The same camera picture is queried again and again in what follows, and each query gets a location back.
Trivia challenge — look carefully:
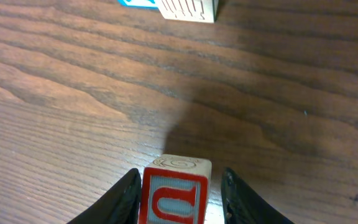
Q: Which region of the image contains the blue X side block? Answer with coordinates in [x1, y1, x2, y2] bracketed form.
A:
[117, 0, 158, 9]

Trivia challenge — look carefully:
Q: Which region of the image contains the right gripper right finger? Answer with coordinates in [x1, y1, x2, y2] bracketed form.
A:
[221, 167, 294, 224]

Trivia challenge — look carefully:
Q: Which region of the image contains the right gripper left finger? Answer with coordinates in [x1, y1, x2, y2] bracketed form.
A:
[68, 168, 141, 224]

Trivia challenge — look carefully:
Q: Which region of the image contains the plain hand sign block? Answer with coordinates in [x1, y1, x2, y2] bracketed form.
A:
[155, 0, 219, 24]

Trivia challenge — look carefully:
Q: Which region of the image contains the red letter U block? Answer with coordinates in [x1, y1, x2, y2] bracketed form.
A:
[138, 154, 212, 224]

